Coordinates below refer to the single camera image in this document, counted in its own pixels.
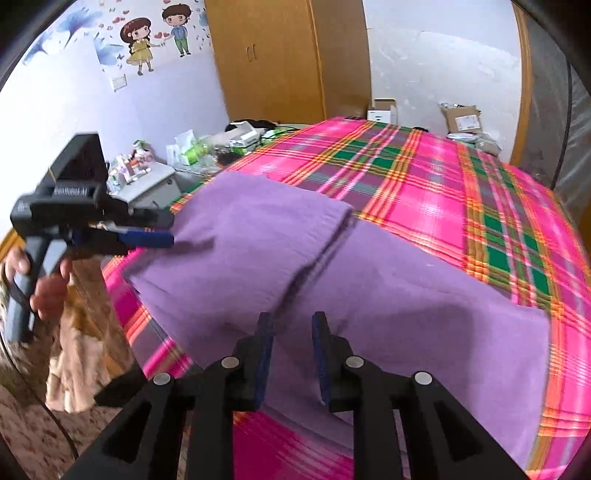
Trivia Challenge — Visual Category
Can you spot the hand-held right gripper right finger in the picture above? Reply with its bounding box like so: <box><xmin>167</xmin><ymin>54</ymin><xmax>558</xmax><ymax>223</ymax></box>
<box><xmin>311</xmin><ymin>311</ymin><xmax>532</xmax><ymax>480</ymax></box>

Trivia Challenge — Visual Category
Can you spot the wooden wardrobe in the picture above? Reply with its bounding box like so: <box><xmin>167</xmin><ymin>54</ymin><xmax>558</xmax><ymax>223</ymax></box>
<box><xmin>204</xmin><ymin>0</ymin><xmax>372</xmax><ymax>125</ymax></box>

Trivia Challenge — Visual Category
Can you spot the brown cardboard box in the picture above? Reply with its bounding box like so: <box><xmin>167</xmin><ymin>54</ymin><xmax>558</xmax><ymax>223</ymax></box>
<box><xmin>438</xmin><ymin>104</ymin><xmax>483</xmax><ymax>136</ymax></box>

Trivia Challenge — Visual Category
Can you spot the floral top folding table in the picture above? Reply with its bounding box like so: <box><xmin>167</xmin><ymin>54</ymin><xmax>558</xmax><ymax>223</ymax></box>
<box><xmin>175</xmin><ymin>122</ymin><xmax>296</xmax><ymax>185</ymax></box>

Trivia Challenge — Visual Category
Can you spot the white cardboard box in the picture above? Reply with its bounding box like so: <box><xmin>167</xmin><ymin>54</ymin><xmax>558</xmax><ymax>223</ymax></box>
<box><xmin>367</xmin><ymin>98</ymin><xmax>399</xmax><ymax>124</ymax></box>

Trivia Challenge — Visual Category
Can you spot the cartoon wall poster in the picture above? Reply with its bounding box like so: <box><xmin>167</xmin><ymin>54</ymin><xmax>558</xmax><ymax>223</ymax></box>
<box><xmin>23</xmin><ymin>0</ymin><xmax>213</xmax><ymax>77</ymax></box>

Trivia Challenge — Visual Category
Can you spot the person's left hand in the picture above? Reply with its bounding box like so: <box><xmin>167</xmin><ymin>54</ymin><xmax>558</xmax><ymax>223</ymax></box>
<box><xmin>2</xmin><ymin>247</ymin><xmax>75</xmax><ymax>321</ymax></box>

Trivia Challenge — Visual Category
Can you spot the clear plastic door curtain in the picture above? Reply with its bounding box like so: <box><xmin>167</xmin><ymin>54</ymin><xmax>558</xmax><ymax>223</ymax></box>
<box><xmin>522</xmin><ymin>0</ymin><xmax>591</xmax><ymax>217</ymax></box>

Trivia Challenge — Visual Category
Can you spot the wooden door frame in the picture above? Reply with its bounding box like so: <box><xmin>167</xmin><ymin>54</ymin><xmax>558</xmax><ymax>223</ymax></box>
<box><xmin>508</xmin><ymin>0</ymin><xmax>536</xmax><ymax>164</ymax></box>

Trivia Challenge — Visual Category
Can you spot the beige plush cloth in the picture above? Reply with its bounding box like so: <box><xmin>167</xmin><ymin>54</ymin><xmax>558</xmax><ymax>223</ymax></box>
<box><xmin>44</xmin><ymin>258</ymin><xmax>139</xmax><ymax>414</ymax></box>

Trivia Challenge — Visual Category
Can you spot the green tissue pack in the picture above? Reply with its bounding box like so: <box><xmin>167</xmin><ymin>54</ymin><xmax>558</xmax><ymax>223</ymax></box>
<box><xmin>173</xmin><ymin>130</ymin><xmax>208</xmax><ymax>166</ymax></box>

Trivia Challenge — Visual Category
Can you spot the black bundle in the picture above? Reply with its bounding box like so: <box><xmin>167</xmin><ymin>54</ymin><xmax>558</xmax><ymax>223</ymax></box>
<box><xmin>225</xmin><ymin>119</ymin><xmax>278</xmax><ymax>132</ymax></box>

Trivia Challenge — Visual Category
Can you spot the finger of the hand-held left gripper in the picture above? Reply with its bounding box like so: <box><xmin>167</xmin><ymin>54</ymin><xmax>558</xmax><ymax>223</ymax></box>
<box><xmin>107</xmin><ymin>208</ymin><xmax>175</xmax><ymax>229</ymax></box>
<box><xmin>69</xmin><ymin>228</ymin><xmax>176</xmax><ymax>256</ymax></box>

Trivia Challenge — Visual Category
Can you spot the pink green plaid blanket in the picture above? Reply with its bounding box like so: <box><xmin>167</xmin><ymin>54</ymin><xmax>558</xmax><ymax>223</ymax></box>
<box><xmin>102</xmin><ymin>116</ymin><xmax>591</xmax><ymax>480</ymax></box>

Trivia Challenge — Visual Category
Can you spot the grey drawer cabinet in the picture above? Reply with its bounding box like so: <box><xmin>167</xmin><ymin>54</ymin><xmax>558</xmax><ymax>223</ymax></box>
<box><xmin>108</xmin><ymin>164</ymin><xmax>183</xmax><ymax>210</ymax></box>

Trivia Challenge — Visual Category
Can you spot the grey mailing bag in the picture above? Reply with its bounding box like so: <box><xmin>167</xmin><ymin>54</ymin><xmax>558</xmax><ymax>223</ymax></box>
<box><xmin>445</xmin><ymin>131</ymin><xmax>503</xmax><ymax>157</ymax></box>

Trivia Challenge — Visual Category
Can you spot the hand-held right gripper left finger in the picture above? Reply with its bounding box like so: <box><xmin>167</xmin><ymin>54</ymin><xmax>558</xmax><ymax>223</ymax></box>
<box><xmin>62</xmin><ymin>312</ymin><xmax>275</xmax><ymax>480</ymax></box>

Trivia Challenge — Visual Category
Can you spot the white green medicine box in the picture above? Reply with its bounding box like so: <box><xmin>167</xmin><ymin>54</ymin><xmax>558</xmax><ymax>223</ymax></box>
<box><xmin>228</xmin><ymin>127</ymin><xmax>259</xmax><ymax>151</ymax></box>

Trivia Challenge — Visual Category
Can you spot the group of toiletry bottles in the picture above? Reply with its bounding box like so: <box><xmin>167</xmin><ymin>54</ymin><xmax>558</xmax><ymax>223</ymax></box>
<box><xmin>107</xmin><ymin>140</ymin><xmax>155</xmax><ymax>185</ymax></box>

